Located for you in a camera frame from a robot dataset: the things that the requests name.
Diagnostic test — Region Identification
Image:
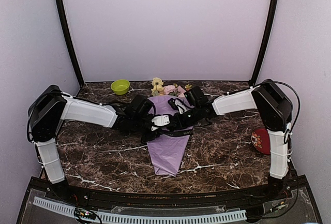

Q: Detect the black lanyard strap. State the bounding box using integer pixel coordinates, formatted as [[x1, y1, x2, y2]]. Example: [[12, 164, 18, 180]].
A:
[[139, 128, 194, 144]]

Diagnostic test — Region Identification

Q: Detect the pink purple wrapping paper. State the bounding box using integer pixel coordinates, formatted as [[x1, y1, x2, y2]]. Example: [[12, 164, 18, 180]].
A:
[[147, 95, 192, 176]]

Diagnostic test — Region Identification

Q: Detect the pink carnation stem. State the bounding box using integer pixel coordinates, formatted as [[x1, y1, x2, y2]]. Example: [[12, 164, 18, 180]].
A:
[[177, 84, 193, 94]]

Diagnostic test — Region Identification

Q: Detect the pink rose stem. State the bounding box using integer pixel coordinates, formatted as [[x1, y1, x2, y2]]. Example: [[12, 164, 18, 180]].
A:
[[163, 85, 177, 96]]

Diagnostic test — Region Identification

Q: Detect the pale yellow flower stem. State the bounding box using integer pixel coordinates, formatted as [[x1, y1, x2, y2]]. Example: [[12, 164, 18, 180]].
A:
[[152, 78, 164, 96]]

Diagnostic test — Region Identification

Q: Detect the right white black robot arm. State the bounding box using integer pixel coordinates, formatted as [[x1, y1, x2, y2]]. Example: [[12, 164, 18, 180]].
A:
[[168, 79, 297, 180]]

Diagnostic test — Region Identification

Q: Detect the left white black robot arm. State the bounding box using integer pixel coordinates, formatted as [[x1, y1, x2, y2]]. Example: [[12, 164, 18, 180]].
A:
[[26, 85, 170, 201]]

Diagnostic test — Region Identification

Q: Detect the green plastic bowl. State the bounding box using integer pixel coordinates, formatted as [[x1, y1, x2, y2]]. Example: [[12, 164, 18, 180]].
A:
[[111, 79, 130, 95]]

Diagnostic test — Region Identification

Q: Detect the red floral pouch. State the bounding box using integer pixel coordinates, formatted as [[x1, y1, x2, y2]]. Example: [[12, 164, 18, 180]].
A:
[[251, 128, 270, 155]]

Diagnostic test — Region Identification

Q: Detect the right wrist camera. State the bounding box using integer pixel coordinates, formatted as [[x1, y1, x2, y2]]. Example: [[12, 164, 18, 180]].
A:
[[168, 98, 192, 114]]

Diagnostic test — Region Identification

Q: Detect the white slotted cable duct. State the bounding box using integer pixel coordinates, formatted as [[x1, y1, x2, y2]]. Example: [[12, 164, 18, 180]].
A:
[[33, 197, 247, 223]]

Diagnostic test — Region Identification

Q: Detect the black front rail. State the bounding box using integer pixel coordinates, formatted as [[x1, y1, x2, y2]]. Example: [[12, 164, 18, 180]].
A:
[[28, 177, 306, 209]]

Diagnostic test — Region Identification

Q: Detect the right black frame post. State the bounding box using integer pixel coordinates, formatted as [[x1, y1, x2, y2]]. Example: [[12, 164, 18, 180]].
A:
[[248, 0, 278, 86]]

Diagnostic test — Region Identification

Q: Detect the black frame post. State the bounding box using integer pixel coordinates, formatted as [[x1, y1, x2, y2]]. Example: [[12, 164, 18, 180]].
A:
[[55, 0, 85, 87], [248, 0, 278, 86]]

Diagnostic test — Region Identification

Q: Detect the left black frame post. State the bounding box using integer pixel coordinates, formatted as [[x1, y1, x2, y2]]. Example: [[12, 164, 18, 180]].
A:
[[55, 0, 85, 87]]

